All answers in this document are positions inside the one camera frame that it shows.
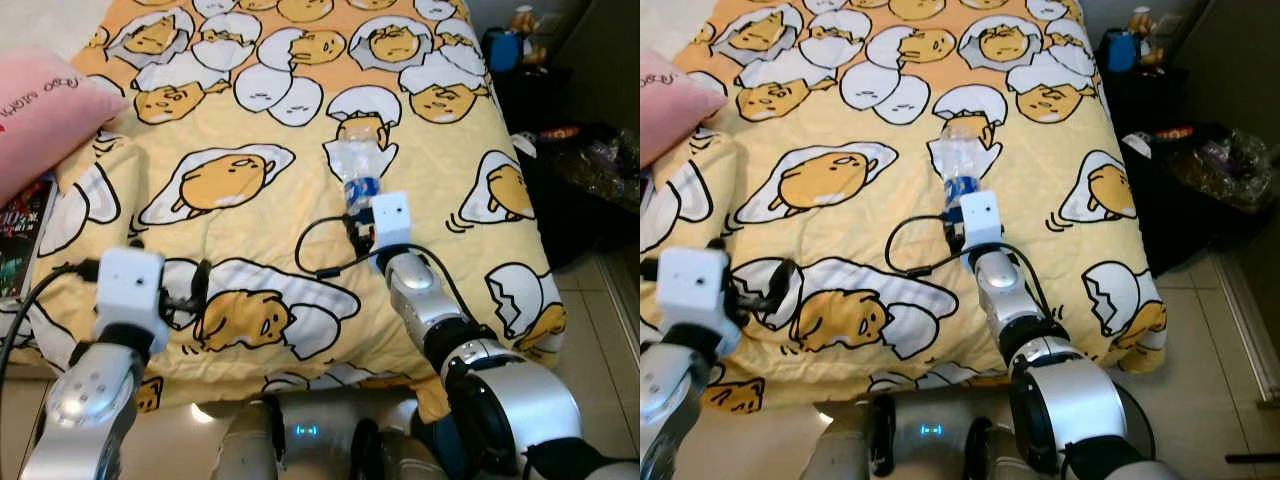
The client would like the dark cover book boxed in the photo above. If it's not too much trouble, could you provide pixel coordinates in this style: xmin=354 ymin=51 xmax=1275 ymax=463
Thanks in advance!
xmin=0 ymin=175 xmax=57 ymax=301

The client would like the blue cup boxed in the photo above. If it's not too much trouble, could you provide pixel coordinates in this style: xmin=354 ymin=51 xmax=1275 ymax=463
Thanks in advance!
xmin=486 ymin=27 xmax=527 ymax=73
xmin=1102 ymin=27 xmax=1142 ymax=74

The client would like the white bed sheet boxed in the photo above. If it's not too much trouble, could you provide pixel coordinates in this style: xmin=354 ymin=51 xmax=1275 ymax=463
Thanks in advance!
xmin=0 ymin=0 xmax=113 ymax=63
xmin=640 ymin=0 xmax=703 ymax=63

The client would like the yellow egg cartoon blanket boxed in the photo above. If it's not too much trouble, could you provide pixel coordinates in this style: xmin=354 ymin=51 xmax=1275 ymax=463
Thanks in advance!
xmin=30 ymin=0 xmax=571 ymax=413
xmin=655 ymin=0 xmax=1169 ymax=413

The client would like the pink pillow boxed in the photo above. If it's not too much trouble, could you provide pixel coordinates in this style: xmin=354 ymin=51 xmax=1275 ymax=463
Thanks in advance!
xmin=0 ymin=45 xmax=131 ymax=206
xmin=640 ymin=50 xmax=729 ymax=171

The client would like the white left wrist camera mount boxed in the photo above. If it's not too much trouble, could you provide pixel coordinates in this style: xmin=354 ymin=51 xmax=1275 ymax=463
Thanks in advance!
xmin=95 ymin=247 xmax=167 ymax=353
xmin=655 ymin=245 xmax=730 ymax=357

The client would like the black nightstand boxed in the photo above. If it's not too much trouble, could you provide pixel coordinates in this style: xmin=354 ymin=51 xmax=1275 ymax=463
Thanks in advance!
xmin=484 ymin=28 xmax=641 ymax=273
xmin=1095 ymin=28 xmax=1280 ymax=279

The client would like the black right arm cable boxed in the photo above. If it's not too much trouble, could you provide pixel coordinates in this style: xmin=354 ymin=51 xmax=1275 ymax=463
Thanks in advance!
xmin=884 ymin=214 xmax=967 ymax=280
xmin=294 ymin=214 xmax=377 ymax=282

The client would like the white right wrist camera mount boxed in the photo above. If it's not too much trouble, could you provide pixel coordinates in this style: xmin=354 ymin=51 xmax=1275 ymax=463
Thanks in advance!
xmin=960 ymin=191 xmax=1005 ymax=252
xmin=369 ymin=191 xmax=414 ymax=252

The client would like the clear plastic water bottle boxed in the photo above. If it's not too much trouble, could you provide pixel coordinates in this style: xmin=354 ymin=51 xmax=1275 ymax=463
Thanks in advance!
xmin=928 ymin=120 xmax=1001 ymax=213
xmin=322 ymin=118 xmax=401 ymax=216

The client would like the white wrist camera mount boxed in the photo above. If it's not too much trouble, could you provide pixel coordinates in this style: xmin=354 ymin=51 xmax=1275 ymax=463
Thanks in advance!
xmin=95 ymin=247 xmax=167 ymax=353
xmin=655 ymin=245 xmax=730 ymax=357
xmin=960 ymin=191 xmax=1005 ymax=252
xmin=369 ymin=191 xmax=414 ymax=252

